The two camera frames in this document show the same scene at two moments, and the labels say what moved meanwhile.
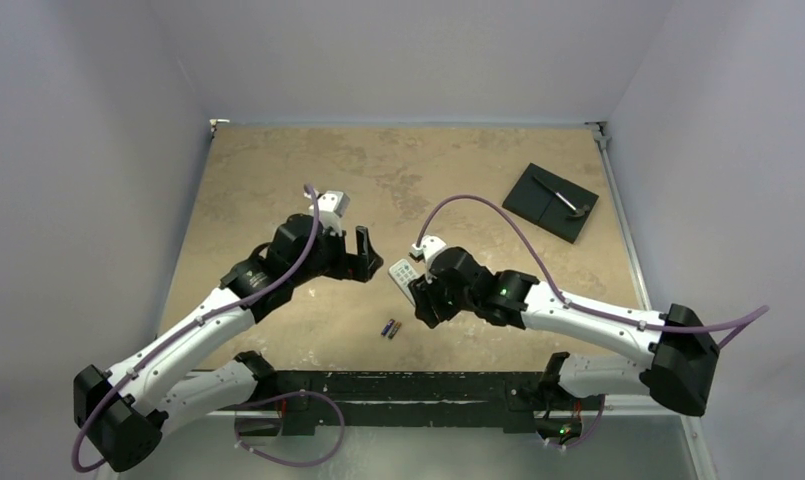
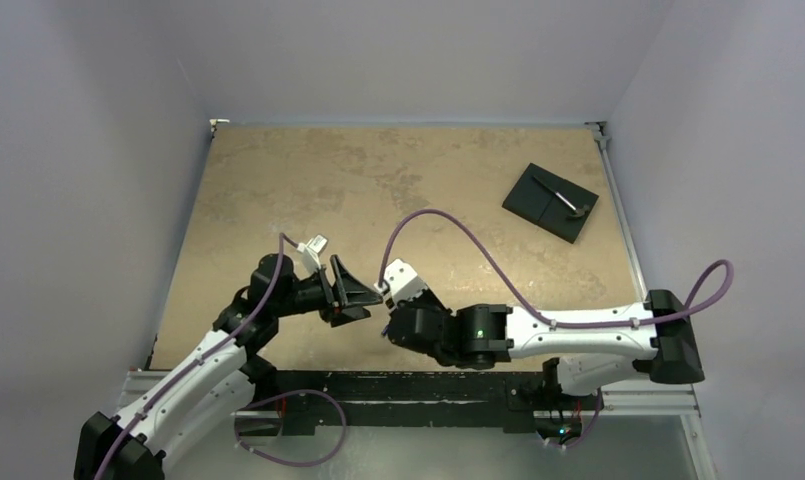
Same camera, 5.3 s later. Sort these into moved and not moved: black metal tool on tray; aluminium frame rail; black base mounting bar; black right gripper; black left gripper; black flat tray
Moved: black left gripper; black right gripper
Not moved: black flat tray; black base mounting bar; black metal tool on tray; aluminium frame rail
